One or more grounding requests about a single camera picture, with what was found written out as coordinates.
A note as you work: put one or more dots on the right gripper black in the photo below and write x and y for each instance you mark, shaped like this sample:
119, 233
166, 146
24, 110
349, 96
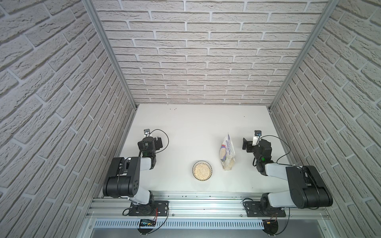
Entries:
247, 144

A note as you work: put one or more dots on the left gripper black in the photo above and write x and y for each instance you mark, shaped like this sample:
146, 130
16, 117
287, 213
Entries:
158, 143

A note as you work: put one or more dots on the white oats bag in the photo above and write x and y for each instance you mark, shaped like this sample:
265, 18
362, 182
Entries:
227, 154

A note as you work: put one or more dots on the patterned white breakfast bowl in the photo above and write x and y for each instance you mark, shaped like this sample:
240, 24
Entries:
202, 170

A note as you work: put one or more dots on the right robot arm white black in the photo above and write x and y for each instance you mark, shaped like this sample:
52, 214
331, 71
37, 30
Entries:
306, 188

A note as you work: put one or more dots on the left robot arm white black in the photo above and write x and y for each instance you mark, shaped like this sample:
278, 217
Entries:
123, 176

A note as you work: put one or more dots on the oats in bowl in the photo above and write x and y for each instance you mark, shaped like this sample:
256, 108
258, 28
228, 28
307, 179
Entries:
202, 170

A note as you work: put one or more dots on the green circuit board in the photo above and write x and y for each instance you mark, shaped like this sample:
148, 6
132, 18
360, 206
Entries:
147, 223

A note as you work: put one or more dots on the black round connector box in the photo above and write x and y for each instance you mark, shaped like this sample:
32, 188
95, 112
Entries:
270, 227

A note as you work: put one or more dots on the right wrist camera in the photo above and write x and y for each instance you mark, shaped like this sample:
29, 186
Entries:
256, 137

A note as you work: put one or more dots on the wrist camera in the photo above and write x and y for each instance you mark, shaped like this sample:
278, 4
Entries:
147, 132
256, 137

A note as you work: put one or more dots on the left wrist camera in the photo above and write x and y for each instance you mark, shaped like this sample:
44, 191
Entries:
147, 132

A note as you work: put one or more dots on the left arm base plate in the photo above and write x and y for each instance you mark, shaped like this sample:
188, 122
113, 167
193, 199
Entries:
157, 208

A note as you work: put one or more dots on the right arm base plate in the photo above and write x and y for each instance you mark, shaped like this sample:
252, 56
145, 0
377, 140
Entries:
255, 209

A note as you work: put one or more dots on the aluminium mounting rail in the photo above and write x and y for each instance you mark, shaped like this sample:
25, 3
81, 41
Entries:
213, 205

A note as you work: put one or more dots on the white slotted cable duct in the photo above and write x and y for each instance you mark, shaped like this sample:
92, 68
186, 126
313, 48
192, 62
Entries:
214, 224

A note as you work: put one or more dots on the left aluminium corner post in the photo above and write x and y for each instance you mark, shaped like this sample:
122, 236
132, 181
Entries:
95, 19

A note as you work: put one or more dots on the aluminium corner post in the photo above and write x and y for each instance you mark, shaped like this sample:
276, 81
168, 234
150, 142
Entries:
95, 19
318, 27

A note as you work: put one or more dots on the right aluminium corner post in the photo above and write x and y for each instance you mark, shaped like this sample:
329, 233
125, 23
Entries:
318, 27

